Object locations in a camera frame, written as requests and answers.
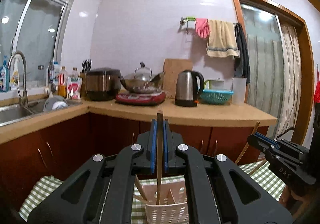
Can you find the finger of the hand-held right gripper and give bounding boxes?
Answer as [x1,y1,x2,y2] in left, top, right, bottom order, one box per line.
[247,134,274,152]
[255,132,283,144]

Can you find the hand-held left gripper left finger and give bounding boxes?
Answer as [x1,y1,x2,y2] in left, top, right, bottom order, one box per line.
[27,119,158,224]

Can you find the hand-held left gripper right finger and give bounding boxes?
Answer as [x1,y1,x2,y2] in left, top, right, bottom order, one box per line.
[162,119,293,224]

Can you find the pink perforated utensil holder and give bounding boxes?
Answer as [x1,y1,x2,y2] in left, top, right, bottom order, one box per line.
[133,175,190,224]

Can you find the red induction cooker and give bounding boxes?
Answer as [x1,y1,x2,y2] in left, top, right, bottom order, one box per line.
[115,90,167,106]

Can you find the translucent white container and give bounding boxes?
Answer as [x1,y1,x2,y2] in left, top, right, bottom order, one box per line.
[232,77,248,107]

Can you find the wooden kitchen counter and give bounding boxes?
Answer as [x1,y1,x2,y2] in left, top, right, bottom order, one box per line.
[0,94,278,144]

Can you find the stainless steel electric kettle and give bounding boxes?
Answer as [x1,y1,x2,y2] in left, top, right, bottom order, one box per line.
[174,69,205,107]

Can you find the metal wok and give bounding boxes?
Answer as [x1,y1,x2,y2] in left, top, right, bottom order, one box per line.
[120,71,165,94]

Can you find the teal plastic colander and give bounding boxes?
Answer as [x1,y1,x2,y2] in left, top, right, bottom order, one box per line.
[200,89,234,105]

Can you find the beige curtain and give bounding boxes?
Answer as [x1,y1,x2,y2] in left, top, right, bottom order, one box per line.
[276,26,302,137]

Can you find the red hanging bag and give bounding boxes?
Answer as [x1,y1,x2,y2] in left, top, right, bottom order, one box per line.
[313,64,320,104]

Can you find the white green container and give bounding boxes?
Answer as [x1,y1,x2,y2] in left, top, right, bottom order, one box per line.
[204,79,224,90]

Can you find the glass wok lid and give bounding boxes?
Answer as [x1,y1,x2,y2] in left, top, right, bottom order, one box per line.
[134,62,153,82]

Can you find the wooden cutting board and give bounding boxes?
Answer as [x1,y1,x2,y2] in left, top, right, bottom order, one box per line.
[162,59,193,98]

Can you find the dark rice cooker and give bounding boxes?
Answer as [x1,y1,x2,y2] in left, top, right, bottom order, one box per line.
[85,67,122,101]

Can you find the red brown kitchen cabinets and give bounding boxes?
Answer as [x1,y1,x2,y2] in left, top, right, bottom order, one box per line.
[0,112,269,204]

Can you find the dark hanging cloth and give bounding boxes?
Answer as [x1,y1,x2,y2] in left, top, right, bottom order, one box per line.
[234,23,250,84]

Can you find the knife block with scissors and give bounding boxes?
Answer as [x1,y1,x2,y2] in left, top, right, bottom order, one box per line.
[80,59,92,97]

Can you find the pink white packet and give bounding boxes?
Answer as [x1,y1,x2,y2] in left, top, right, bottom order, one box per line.
[67,77,82,100]

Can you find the yellow towel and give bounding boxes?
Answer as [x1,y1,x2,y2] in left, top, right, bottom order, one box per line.
[206,20,240,59]

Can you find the white dishes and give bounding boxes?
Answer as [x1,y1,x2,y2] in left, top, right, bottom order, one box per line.
[44,96,68,113]

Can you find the yellow oil bottle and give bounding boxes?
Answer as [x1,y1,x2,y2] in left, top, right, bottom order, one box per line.
[58,66,68,99]

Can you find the small metal faucet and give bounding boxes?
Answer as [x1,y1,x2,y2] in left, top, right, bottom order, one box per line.
[48,60,57,97]

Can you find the pink rubber gloves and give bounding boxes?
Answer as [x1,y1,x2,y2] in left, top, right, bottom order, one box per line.
[195,18,211,39]

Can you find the metal towel rack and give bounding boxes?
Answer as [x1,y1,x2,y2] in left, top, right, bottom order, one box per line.
[179,17,240,36]

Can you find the tall curved metal faucet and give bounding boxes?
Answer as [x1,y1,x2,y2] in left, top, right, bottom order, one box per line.
[7,51,29,108]

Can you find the stainless steel sink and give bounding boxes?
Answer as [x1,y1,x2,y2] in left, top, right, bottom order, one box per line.
[0,96,83,127]

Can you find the white spray bottle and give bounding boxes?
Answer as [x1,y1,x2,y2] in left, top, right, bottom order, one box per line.
[9,57,20,90]

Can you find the blue dish soap bottle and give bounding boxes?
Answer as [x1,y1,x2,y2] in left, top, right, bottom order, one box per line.
[0,56,10,93]

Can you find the sliding glass window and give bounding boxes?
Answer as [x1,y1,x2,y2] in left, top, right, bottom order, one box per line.
[0,0,85,84]

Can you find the wooden door frame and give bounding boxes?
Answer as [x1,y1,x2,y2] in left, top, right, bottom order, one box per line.
[229,0,315,154]

